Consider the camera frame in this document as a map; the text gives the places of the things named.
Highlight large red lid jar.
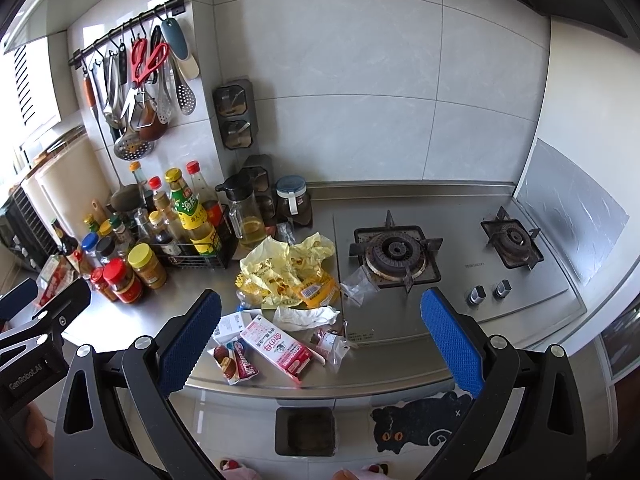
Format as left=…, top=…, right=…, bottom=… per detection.
left=103, top=258, right=143, bottom=304

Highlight black cat floor mat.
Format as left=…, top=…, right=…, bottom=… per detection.
left=371, top=391, right=473, bottom=454

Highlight blue handled rice scoop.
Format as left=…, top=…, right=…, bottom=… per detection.
left=160, top=18, right=200, bottom=80

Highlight yellow lid sauce jar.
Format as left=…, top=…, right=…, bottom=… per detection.
left=127, top=243, right=167, bottom=289

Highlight yellow printed wrapper paper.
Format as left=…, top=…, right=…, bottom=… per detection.
left=235, top=233, right=335, bottom=310

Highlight dark spice containers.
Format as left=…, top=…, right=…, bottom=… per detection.
left=242, top=154, right=277, bottom=226

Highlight brown wooden ladle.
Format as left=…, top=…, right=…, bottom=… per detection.
left=132, top=88, right=168, bottom=141

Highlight clear plastic bag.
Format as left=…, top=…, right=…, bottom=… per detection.
left=340, top=266, right=380, bottom=307

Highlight green label seasoning bottle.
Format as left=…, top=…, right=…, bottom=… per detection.
left=165, top=168, right=221, bottom=256

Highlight plastic bottle blue cap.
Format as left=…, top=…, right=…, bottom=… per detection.
left=236, top=289, right=262, bottom=311

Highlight orange cap dark bottle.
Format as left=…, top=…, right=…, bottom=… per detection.
left=129, top=160, right=155, bottom=214

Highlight steel gas stove top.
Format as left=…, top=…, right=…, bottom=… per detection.
left=333, top=197, right=585, bottom=346

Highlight red snack packet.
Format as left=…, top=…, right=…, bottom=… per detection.
left=210, top=338, right=259, bottom=386

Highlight left burner grate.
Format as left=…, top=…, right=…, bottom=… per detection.
left=349, top=210, right=444, bottom=294

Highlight small red lid jar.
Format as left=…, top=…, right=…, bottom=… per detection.
left=90, top=266, right=118, bottom=302

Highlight glass jar blue lid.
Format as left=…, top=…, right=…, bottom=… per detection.
left=276, top=174, right=312, bottom=228

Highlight slotted steel spoon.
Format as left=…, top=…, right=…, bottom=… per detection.
left=168, top=54, right=196, bottom=116

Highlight red cap vinegar bottle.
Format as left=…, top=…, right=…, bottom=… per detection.
left=186, top=160, right=224, bottom=230

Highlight steel skimmer ladle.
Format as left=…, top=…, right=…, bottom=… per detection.
left=84, top=65, right=154, bottom=162

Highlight glass oil dispenser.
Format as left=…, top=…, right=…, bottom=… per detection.
left=215, top=170, right=267, bottom=249

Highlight black trash bin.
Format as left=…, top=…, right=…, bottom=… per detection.
left=274, top=408, right=336, bottom=457

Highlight black utensil rail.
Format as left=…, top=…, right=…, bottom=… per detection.
left=67, top=0, right=186, bottom=70

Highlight person left hand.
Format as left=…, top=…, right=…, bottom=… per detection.
left=25, top=403, right=53, bottom=479

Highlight white tissue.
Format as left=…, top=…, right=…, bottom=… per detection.
left=272, top=306, right=340, bottom=332

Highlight pink milk carton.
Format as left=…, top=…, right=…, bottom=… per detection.
left=240, top=315, right=326, bottom=382

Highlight orange snack bag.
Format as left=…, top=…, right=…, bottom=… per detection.
left=296, top=271, right=338, bottom=309

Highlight black wire bottle rack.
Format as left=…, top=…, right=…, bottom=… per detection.
left=140, top=205, right=239, bottom=270

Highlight red kitchen scissors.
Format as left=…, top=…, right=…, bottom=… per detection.
left=130, top=38, right=170, bottom=88

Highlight small white box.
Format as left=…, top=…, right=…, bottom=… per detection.
left=212, top=309, right=259, bottom=344

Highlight right stove knob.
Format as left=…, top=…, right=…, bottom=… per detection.
left=492, top=278, right=512, bottom=300

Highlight small clear snack packet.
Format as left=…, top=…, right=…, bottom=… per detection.
left=309, top=328, right=352, bottom=373

